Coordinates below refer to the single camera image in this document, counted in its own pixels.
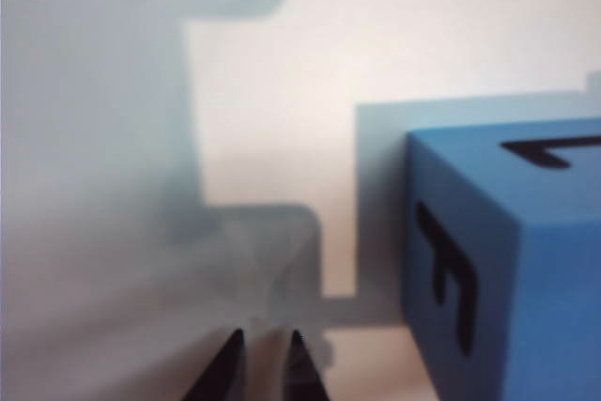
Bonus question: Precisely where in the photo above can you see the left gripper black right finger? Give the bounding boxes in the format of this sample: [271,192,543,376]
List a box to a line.
[281,329,332,401]

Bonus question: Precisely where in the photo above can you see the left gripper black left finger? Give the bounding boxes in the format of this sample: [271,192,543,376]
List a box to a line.
[180,328,246,401]

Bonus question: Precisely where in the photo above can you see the blue block with fish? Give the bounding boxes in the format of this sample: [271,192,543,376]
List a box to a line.
[404,118,601,401]

